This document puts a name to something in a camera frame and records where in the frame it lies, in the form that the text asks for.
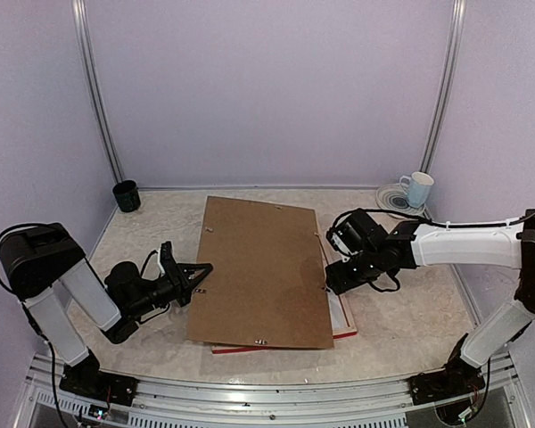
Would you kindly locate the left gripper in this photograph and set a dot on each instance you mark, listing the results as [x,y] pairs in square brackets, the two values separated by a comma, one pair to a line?
[185,288]

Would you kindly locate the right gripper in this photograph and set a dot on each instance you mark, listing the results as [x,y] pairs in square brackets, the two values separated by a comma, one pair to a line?
[340,283]

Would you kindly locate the red wooden picture frame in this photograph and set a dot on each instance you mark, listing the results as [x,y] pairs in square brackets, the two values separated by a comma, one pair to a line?
[269,300]

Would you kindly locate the brown cardboard backing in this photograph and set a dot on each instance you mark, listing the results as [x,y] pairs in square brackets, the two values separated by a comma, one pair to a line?
[241,225]

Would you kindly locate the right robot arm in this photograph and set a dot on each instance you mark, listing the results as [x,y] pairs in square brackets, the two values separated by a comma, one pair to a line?
[498,255]

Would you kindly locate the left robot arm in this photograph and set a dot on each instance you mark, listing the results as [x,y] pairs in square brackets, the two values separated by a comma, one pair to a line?
[37,258]

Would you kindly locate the black cup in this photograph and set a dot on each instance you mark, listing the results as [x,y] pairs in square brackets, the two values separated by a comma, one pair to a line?
[127,196]

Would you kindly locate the white patterned plate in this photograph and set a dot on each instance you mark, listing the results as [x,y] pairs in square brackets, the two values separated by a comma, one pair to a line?
[393,198]

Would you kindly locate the light blue mug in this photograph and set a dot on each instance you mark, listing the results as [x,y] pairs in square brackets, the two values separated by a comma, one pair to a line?
[417,188]

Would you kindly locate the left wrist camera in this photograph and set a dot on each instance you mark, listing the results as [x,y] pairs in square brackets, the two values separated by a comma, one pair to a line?
[165,256]

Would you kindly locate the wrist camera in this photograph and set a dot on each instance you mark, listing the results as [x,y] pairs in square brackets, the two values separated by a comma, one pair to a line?
[165,256]
[337,244]

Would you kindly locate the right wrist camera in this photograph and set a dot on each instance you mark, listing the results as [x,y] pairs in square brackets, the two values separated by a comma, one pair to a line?
[337,244]

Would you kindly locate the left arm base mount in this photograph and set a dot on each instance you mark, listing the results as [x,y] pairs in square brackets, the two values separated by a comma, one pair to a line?
[107,387]

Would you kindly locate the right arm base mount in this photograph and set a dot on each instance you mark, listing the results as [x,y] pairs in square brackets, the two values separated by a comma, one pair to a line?
[444,384]

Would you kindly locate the front aluminium rail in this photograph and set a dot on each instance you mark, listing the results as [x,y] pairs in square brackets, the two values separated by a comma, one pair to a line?
[382,402]

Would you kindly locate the left aluminium post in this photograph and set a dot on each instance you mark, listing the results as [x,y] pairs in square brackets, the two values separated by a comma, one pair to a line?
[85,46]

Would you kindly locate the aluminium post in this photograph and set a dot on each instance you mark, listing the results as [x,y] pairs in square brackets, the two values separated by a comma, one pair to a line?
[85,46]
[446,83]

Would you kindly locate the right aluminium post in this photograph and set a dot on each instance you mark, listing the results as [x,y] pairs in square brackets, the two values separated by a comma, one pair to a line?
[446,83]

